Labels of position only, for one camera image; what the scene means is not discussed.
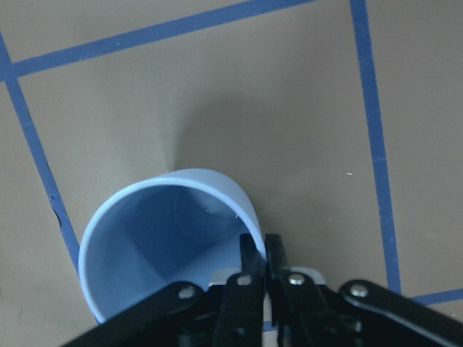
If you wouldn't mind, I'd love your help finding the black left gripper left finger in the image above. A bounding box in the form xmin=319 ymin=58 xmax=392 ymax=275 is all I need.
xmin=239 ymin=234 xmax=266 ymax=278

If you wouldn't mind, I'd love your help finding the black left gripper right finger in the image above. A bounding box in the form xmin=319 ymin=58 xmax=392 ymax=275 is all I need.
xmin=265 ymin=234 xmax=289 ymax=280

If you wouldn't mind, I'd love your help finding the light blue plastic cup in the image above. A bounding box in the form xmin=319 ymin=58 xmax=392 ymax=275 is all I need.
xmin=78 ymin=168 xmax=266 ymax=323

